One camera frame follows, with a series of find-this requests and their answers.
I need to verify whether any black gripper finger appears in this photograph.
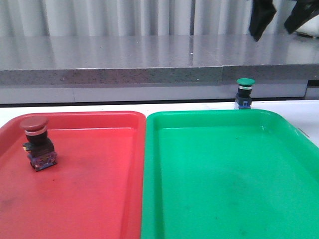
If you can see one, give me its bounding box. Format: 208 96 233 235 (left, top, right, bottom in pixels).
248 0 276 42
284 0 319 34

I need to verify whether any green mushroom push button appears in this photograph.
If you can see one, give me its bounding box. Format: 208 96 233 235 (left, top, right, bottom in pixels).
235 78 255 110

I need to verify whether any red mushroom push button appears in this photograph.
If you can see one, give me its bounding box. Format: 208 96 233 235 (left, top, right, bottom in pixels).
20 116 57 172

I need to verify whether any white container in background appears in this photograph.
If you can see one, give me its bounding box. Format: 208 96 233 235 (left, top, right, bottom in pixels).
296 15 319 38

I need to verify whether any grey stone counter slab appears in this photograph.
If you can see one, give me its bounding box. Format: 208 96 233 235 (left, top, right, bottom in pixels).
0 34 319 88

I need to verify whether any green plastic tray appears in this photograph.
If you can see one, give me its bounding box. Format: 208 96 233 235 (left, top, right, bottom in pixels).
141 110 319 239

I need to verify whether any red plastic tray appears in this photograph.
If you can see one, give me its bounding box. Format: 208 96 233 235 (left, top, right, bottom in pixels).
0 112 146 239

